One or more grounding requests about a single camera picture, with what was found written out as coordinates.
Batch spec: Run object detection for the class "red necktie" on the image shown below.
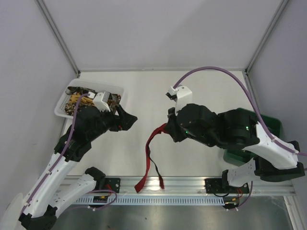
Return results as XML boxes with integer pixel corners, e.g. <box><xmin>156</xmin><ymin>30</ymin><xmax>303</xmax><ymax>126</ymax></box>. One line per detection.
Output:
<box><xmin>134</xmin><ymin>123</ymin><xmax>168</xmax><ymax>193</ymax></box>

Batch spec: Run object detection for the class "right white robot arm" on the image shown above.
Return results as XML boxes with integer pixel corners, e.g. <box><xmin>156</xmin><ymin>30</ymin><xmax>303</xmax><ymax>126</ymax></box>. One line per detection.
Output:
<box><xmin>165</xmin><ymin>103</ymin><xmax>305</xmax><ymax>188</ymax></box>

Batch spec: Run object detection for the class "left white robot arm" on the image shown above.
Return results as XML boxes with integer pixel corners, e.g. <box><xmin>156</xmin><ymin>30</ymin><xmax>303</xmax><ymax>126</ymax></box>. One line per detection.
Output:
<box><xmin>18</xmin><ymin>105</ymin><xmax>138</xmax><ymax>230</ymax></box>

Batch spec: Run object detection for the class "dark multicolour patterned tie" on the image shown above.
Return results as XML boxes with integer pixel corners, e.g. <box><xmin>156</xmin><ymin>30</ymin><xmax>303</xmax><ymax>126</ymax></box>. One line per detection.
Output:
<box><xmin>65</xmin><ymin>86</ymin><xmax>121</xmax><ymax>106</ymax></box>

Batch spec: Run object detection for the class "brown floral tie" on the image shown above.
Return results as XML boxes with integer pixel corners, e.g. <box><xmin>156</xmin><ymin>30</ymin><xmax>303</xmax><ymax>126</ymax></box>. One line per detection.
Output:
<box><xmin>64</xmin><ymin>103</ymin><xmax>76</xmax><ymax>116</ymax></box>

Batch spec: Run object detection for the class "yellow patterned tie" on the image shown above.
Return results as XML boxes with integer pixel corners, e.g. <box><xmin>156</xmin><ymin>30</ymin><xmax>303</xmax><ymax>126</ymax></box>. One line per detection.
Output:
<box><xmin>68</xmin><ymin>94</ymin><xmax>94</xmax><ymax>105</ymax></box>

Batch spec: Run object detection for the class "white plastic basket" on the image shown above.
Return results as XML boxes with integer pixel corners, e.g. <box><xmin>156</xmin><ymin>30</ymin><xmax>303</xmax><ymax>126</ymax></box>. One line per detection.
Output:
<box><xmin>54</xmin><ymin>79</ymin><xmax>128</xmax><ymax>119</ymax></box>

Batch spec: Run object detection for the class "green divided organizer tray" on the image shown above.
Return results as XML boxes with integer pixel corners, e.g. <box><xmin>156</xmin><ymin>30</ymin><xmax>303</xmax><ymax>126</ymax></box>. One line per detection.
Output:
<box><xmin>223</xmin><ymin>114</ymin><xmax>282</xmax><ymax>166</ymax></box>

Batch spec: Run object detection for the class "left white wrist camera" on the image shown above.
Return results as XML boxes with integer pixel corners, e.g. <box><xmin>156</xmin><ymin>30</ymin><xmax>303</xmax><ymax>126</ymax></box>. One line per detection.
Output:
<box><xmin>93</xmin><ymin>91</ymin><xmax>111</xmax><ymax>112</ymax></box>

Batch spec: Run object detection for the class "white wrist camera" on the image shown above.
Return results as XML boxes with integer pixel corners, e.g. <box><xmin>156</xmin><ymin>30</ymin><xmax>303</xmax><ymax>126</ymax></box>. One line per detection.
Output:
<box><xmin>166</xmin><ymin>85</ymin><xmax>192</xmax><ymax>115</ymax></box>
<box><xmin>93</xmin><ymin>91</ymin><xmax>111</xmax><ymax>112</ymax></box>

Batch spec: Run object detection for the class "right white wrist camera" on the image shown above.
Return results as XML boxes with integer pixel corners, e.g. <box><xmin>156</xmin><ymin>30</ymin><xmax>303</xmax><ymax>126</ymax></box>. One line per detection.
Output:
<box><xmin>166</xmin><ymin>85</ymin><xmax>192</xmax><ymax>115</ymax></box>

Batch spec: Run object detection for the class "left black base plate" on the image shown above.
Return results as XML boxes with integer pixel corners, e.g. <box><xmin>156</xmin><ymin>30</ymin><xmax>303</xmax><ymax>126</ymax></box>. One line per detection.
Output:
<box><xmin>95</xmin><ymin>177</ymin><xmax>121</xmax><ymax>193</ymax></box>

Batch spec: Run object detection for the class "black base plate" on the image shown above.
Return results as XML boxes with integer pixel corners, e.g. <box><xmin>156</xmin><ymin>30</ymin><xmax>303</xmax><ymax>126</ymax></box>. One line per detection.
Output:
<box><xmin>95</xmin><ymin>177</ymin><xmax>121</xmax><ymax>193</ymax></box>
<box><xmin>204</xmin><ymin>177</ymin><xmax>250</xmax><ymax>195</ymax></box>

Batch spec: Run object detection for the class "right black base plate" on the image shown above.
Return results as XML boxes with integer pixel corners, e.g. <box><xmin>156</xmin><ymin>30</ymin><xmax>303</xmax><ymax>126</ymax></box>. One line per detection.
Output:
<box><xmin>204</xmin><ymin>177</ymin><xmax>250</xmax><ymax>195</ymax></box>

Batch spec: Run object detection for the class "aluminium mounting rail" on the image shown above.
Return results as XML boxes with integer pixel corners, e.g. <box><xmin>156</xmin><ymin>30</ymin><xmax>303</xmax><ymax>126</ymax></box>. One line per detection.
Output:
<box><xmin>107</xmin><ymin>176</ymin><xmax>296</xmax><ymax>196</ymax></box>

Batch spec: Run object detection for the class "white slotted cable duct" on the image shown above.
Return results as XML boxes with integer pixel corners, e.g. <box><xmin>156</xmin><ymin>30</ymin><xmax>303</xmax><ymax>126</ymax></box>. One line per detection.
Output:
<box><xmin>74</xmin><ymin>195</ymin><xmax>225</xmax><ymax>206</ymax></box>

